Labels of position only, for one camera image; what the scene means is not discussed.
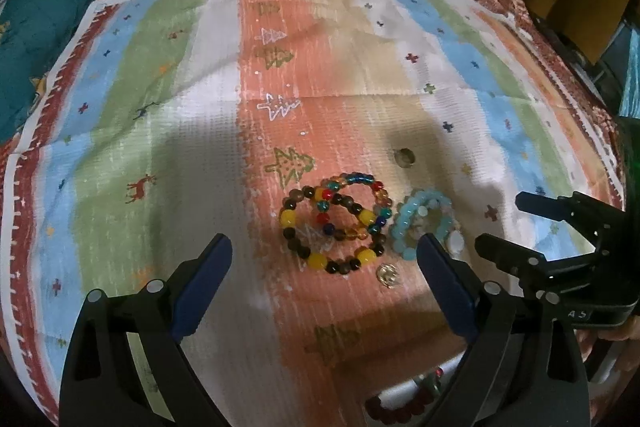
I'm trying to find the pale white bead bracelet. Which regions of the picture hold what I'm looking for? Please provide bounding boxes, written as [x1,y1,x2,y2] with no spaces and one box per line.
[406,198,467,257]

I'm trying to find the light blue bead bracelet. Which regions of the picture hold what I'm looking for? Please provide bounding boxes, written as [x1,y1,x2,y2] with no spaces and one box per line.
[389,188,458,263]

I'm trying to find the metal ring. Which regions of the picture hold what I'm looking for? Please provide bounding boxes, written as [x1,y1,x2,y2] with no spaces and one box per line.
[392,146,418,169]

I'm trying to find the yellow and brown bead bracelet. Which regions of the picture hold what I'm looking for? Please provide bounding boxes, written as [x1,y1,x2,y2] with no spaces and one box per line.
[278,184,388,275]

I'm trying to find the multicolour glass bead bracelet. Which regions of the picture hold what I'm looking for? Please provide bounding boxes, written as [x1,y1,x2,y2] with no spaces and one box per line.
[313,171,394,242]

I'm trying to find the grey jewelry tray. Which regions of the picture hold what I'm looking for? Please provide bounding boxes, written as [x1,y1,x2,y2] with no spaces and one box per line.
[363,355,462,426]

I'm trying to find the gold coin pendant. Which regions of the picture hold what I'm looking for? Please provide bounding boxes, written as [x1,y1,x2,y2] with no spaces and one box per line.
[375,263,401,288]

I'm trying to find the striped colourful cloth mat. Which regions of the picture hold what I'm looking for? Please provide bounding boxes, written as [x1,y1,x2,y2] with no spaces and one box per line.
[0,0,626,427]

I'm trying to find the teal blanket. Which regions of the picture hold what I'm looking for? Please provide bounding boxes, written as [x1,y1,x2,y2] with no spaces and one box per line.
[0,0,92,141]

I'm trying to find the dark red bead bracelet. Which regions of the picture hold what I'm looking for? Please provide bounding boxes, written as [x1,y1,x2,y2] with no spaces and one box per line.
[364,386,442,426]

